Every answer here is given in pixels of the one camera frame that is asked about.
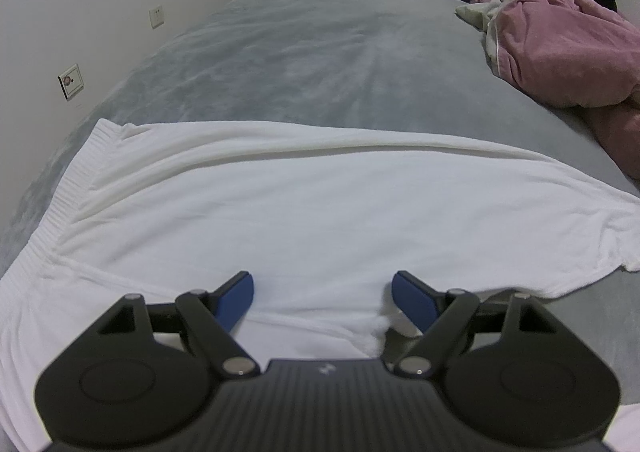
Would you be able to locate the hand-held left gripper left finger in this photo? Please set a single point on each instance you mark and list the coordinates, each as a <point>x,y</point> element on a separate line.
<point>235,302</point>

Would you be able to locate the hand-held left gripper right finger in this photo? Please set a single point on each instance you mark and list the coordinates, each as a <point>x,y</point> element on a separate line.
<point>412,302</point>

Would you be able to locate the pink quilt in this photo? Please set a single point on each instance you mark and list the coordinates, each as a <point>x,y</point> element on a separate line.
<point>550,41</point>

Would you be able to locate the cream white cloth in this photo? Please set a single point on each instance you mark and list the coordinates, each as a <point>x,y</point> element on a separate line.
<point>482,11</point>

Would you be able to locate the wall socket with round mark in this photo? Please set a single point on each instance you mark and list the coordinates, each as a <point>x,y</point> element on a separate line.
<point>70,81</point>

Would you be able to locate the plain white wall socket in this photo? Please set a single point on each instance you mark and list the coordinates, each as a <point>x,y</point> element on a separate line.
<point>157,17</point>

